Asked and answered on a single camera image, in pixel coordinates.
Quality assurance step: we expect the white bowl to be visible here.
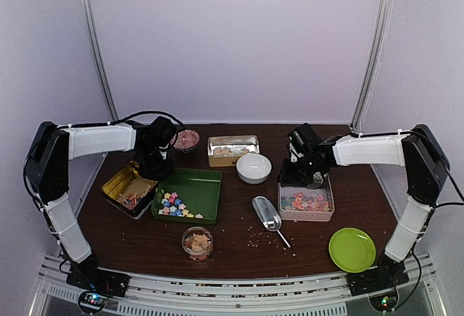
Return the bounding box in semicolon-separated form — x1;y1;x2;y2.
236;153;273;185

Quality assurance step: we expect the cream tin of popsicle candies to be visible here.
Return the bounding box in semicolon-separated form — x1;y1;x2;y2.
207;135;260;167

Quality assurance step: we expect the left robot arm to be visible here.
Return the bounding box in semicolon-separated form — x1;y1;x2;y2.
22;111;184;290

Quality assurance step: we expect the red patterned small bowl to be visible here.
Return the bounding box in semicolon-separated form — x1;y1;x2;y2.
171;129;200;154

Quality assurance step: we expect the right aluminium corner post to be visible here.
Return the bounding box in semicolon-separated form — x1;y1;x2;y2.
349;0;393;133

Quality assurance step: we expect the front aluminium rail frame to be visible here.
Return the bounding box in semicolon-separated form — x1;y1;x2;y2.
26;254;450;315

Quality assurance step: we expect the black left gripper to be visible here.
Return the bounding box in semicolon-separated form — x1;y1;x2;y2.
137;146;174;181

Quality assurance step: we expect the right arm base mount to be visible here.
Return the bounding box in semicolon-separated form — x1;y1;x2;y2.
347;263;409;313

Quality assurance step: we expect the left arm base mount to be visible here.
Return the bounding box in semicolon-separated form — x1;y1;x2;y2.
66;267;130;315

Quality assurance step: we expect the left aluminium corner post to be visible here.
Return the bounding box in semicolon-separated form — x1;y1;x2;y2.
81;0;119;120

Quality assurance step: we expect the lime green plate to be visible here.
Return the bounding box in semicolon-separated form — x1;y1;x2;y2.
328;228;376;273

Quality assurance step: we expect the clear plastic jar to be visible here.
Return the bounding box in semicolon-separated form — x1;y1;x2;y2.
181;226;214;262

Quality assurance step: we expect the green tray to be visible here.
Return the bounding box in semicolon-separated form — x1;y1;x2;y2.
152;168;223;225

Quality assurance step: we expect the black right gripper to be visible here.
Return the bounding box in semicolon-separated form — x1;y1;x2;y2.
278;152;323;186

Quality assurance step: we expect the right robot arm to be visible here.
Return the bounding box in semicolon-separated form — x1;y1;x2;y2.
278;123;450;288

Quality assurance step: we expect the aluminium corner post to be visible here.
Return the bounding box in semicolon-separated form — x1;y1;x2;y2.
81;0;119;120
349;0;393;133

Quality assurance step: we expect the pink tin of star candies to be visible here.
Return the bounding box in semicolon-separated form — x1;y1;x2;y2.
278;175;335;222

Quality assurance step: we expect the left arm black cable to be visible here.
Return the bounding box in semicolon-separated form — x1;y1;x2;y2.
21;110;186;201

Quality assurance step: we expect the metal scoop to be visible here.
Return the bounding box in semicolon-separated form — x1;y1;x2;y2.
252;196;291;248

